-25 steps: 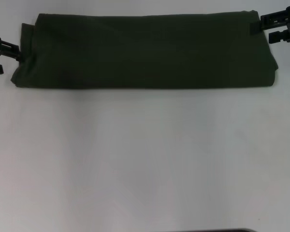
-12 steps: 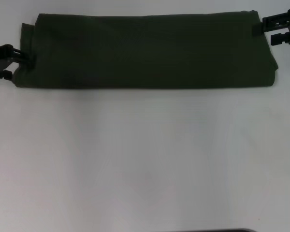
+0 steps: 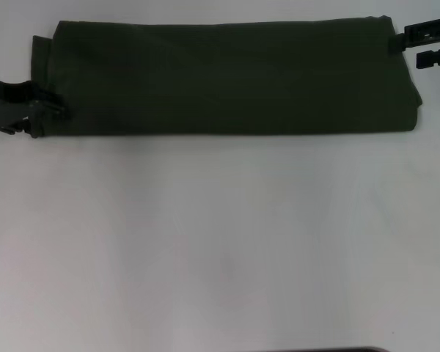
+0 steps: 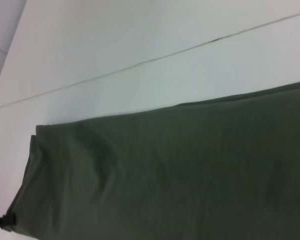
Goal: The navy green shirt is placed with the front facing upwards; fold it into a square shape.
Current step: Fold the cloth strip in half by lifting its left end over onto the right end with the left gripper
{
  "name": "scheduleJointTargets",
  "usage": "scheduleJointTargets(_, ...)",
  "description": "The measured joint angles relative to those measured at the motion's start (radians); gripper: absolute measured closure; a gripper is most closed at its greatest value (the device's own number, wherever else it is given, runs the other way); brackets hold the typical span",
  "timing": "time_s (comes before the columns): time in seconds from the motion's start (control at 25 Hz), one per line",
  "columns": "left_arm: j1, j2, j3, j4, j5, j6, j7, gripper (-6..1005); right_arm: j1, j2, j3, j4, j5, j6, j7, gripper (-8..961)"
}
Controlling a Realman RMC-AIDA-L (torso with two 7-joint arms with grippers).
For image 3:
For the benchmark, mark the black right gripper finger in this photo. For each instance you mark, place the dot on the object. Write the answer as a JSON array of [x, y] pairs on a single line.
[[434, 58], [421, 36]]

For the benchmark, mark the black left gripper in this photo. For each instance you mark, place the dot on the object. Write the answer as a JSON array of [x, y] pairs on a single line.
[[7, 102]]

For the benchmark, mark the dark green FREE t-shirt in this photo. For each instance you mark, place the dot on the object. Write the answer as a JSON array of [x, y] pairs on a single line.
[[223, 80]]

